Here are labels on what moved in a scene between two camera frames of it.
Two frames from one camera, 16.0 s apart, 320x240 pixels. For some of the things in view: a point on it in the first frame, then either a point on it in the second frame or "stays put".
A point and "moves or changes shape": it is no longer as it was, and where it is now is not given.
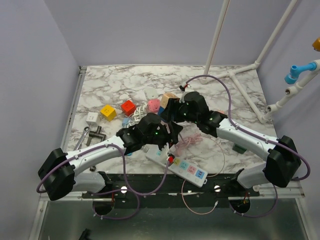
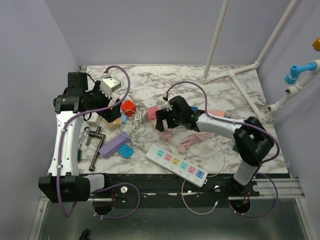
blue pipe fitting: [291, 77] stays put
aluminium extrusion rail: [283, 192] stays put
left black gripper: [174, 130] → [113, 113]
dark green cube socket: [239, 149] stays put
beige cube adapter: [164, 99] → [115, 125]
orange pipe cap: [316, 44] stays put
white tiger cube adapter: [93, 119] stays put
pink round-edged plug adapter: [154, 105] moves or changes shape
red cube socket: [128, 107] stays put
